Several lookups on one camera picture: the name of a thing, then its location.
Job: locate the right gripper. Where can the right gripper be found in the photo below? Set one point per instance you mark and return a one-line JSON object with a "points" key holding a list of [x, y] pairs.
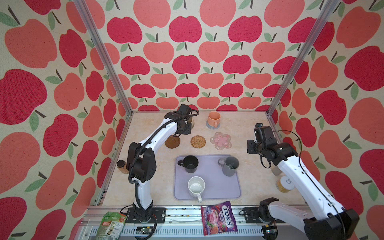
{"points": [[250, 146]]}

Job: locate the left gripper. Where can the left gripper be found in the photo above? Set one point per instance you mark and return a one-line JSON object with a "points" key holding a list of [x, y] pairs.
{"points": [[188, 131]]}

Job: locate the cream beige mug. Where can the cream beige mug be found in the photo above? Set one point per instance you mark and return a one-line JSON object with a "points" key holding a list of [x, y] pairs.
{"points": [[191, 120]]}

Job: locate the brown wooden round coaster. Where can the brown wooden round coaster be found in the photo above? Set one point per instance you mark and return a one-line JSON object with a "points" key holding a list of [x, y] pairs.
{"points": [[172, 142]]}

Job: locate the woven rattan round coaster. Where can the woven rattan round coaster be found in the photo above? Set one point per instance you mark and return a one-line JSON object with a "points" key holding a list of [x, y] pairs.
{"points": [[198, 142]]}

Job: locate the peach orange mug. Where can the peach orange mug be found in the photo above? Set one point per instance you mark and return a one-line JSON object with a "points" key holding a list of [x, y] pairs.
{"points": [[214, 118]]}

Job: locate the black mug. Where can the black mug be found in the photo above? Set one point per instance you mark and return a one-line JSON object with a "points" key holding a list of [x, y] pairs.
{"points": [[190, 163]]}

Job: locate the pink flower coaster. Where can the pink flower coaster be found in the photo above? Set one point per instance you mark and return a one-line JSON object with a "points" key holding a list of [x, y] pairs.
{"points": [[221, 141]]}

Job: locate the grey woven round coaster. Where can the grey woven round coaster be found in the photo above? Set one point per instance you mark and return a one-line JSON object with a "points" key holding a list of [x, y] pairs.
{"points": [[212, 127]]}

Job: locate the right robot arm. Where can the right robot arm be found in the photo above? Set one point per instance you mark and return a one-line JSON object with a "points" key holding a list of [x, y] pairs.
{"points": [[327, 219]]}

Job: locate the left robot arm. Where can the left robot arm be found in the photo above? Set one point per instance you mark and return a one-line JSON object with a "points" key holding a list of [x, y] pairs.
{"points": [[141, 161]]}

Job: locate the grey jar dark lid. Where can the grey jar dark lid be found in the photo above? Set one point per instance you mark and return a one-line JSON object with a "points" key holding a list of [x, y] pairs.
{"points": [[276, 171]]}

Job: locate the grey mug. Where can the grey mug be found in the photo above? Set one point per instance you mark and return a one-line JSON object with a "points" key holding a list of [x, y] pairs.
{"points": [[229, 165]]}

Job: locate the yellow jar white lid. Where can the yellow jar white lid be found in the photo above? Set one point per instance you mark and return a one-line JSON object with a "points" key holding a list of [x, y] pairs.
{"points": [[284, 184]]}

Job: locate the white mug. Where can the white mug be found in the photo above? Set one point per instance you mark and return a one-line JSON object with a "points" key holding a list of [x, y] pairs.
{"points": [[196, 187]]}

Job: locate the lavender tray mat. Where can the lavender tray mat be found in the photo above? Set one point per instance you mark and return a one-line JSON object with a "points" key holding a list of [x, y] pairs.
{"points": [[218, 186]]}

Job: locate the brown spice jar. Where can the brown spice jar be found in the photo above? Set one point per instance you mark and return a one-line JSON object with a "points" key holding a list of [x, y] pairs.
{"points": [[122, 166]]}

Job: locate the purple Fox's candy bag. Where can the purple Fox's candy bag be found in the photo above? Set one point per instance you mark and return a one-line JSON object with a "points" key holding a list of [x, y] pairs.
{"points": [[218, 218]]}

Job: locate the green snack packet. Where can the green snack packet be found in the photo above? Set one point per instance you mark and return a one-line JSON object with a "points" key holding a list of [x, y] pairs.
{"points": [[111, 226]]}

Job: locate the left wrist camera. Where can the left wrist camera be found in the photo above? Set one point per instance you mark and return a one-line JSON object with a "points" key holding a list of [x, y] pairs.
{"points": [[184, 110]]}

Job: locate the aluminium front rail frame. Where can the aluminium front rail frame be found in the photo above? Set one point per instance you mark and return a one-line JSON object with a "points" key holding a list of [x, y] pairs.
{"points": [[182, 223]]}

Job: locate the left corner aluminium post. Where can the left corner aluminium post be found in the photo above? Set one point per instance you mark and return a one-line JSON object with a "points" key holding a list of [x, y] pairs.
{"points": [[87, 18]]}

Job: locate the corner aluminium post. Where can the corner aluminium post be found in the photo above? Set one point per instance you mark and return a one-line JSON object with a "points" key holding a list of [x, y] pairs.
{"points": [[87, 18], [319, 24]]}

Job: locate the right corner aluminium post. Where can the right corner aluminium post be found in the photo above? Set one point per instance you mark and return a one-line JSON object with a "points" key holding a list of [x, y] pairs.
{"points": [[319, 24]]}

